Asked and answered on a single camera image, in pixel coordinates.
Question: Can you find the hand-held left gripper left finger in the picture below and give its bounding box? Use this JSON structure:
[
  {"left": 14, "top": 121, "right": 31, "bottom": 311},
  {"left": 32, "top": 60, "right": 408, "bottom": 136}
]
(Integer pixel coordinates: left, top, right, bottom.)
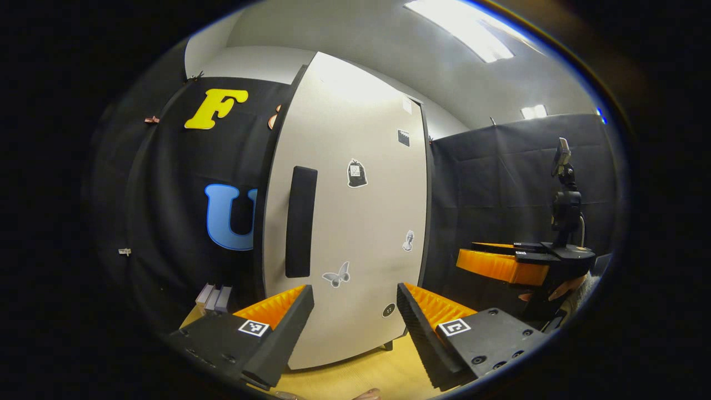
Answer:
[{"left": 169, "top": 284, "right": 315, "bottom": 389}]

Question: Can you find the white book dark top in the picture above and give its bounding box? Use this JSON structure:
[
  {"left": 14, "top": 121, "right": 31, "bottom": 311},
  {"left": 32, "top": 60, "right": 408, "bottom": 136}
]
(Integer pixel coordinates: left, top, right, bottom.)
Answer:
[{"left": 204, "top": 284, "right": 224, "bottom": 313}]

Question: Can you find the beige cabinet door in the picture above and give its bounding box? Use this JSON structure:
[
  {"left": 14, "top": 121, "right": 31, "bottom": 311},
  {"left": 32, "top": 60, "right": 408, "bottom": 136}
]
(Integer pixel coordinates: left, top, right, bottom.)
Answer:
[{"left": 261, "top": 52, "right": 429, "bottom": 371}]

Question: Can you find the black cabinet door handle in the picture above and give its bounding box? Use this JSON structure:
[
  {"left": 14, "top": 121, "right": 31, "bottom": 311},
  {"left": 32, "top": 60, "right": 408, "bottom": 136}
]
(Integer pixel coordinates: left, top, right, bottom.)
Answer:
[{"left": 285, "top": 166, "right": 318, "bottom": 278}]

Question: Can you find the dark grey cabinet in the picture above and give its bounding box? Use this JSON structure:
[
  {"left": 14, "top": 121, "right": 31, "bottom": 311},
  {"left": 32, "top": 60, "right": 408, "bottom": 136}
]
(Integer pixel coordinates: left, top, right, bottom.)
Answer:
[{"left": 253, "top": 52, "right": 435, "bottom": 371}]

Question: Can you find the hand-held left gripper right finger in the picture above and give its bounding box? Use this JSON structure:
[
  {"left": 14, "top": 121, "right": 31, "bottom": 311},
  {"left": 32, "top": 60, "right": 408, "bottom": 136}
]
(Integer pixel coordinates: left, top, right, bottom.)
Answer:
[{"left": 396, "top": 282, "right": 548, "bottom": 392}]

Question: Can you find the black backdrop cloth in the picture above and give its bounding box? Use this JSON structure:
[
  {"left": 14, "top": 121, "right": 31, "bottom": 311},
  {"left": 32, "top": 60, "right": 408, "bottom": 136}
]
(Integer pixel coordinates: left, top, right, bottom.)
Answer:
[{"left": 92, "top": 42, "right": 617, "bottom": 334}]

